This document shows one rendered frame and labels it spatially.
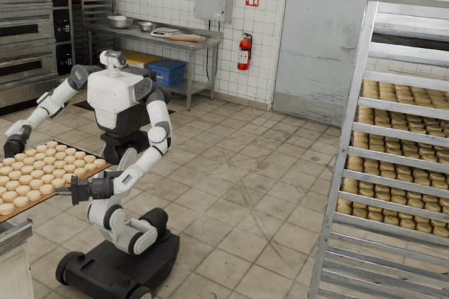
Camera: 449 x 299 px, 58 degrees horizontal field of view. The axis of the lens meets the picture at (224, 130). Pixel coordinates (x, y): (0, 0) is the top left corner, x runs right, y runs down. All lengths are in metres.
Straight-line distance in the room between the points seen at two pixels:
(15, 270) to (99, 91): 0.86
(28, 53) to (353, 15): 3.93
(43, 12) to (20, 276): 4.17
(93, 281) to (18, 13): 3.64
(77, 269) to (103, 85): 1.12
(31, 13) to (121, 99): 3.61
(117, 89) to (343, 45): 3.77
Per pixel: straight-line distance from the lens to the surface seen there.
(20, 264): 1.84
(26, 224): 1.79
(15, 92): 5.53
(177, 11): 6.30
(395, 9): 1.35
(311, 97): 5.57
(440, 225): 1.74
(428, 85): 1.43
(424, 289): 2.33
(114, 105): 2.03
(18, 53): 5.46
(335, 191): 1.52
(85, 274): 2.59
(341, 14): 5.32
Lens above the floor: 1.89
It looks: 22 degrees down
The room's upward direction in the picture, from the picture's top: 5 degrees clockwise
